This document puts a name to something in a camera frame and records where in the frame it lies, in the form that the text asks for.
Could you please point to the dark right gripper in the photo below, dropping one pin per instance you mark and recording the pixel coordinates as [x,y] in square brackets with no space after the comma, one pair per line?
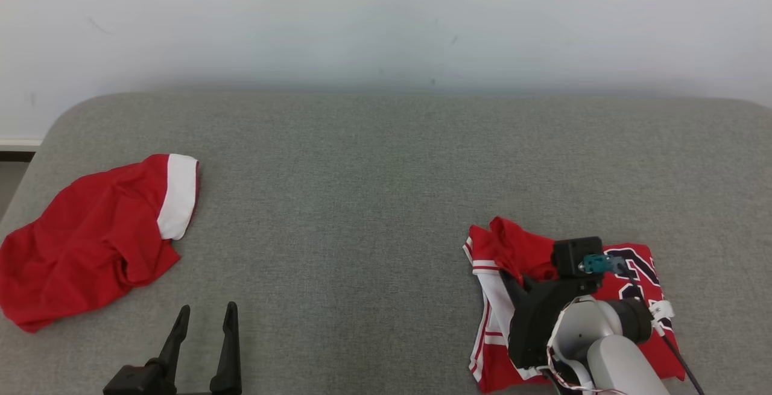
[534,322]

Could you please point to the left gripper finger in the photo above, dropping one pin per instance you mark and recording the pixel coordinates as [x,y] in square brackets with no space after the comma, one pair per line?
[228,353]
[175,341]

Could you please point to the red basketball jersey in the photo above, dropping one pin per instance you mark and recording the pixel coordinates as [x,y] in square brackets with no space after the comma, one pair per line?
[518,244]

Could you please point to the red white-striped shorts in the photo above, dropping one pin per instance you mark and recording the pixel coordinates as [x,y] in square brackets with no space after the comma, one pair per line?
[84,244]

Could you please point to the grey fabric sofa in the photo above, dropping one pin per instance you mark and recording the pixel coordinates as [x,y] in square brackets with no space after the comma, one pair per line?
[362,202]

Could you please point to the white skirting board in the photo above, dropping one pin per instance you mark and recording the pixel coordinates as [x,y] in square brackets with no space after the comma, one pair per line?
[18,142]

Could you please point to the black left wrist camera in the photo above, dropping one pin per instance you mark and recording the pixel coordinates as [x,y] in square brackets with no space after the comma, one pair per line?
[129,381]

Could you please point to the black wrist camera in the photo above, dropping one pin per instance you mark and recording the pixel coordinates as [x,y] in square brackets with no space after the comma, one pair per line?
[129,381]
[573,256]

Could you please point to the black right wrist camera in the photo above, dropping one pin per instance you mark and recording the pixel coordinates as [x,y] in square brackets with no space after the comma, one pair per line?
[573,256]

